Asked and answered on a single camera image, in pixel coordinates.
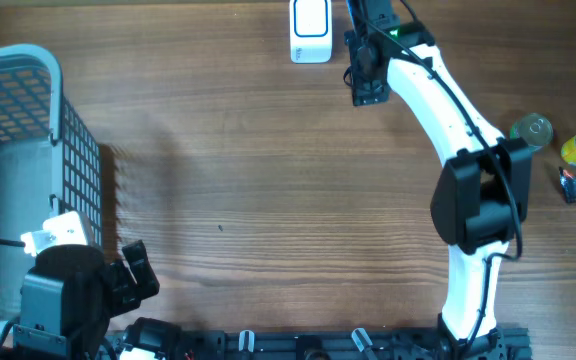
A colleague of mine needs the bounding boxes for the grey plastic shopping basket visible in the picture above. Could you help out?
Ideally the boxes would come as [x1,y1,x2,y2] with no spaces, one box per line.
[0,44,103,323]

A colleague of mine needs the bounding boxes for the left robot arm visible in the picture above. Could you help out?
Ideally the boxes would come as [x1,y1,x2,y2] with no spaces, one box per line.
[12,241,159,359]

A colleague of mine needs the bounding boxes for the green tin can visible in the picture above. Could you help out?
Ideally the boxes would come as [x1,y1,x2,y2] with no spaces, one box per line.
[509,113,554,152]

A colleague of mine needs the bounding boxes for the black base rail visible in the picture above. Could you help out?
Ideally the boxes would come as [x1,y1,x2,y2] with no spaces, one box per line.
[86,317,533,360]

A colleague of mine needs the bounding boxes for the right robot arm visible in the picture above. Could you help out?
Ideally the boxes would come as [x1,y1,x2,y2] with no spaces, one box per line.
[344,0,532,359]

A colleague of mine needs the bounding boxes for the white barcode scanner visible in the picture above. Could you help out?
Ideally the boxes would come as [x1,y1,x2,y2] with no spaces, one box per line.
[289,0,332,64]

